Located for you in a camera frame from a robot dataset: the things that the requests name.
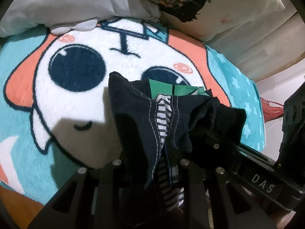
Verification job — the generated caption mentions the white plush pillow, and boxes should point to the white plush pillow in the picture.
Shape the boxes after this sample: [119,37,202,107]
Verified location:
[0,0,161,38]

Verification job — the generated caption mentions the striped pants with navy patches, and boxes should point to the striped pants with navy patches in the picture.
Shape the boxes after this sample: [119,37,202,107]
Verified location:
[108,71,247,209]

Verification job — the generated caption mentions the cream floral pillow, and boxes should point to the cream floral pillow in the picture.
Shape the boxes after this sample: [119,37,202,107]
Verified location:
[132,0,293,44]

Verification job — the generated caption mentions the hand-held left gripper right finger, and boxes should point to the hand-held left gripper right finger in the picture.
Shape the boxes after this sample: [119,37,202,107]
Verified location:
[165,145,272,229]

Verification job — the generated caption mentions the teal cartoon printed blanket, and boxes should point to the teal cartoon printed blanket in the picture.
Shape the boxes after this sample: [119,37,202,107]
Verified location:
[0,20,266,207]

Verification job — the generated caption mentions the red object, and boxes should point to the red object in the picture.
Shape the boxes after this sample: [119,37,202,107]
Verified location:
[260,97,284,123]

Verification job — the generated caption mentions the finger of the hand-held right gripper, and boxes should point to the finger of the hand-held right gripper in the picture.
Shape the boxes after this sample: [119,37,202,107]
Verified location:
[202,128,301,204]

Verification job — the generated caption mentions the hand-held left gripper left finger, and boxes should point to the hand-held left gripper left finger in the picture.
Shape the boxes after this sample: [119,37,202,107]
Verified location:
[31,158,146,229]

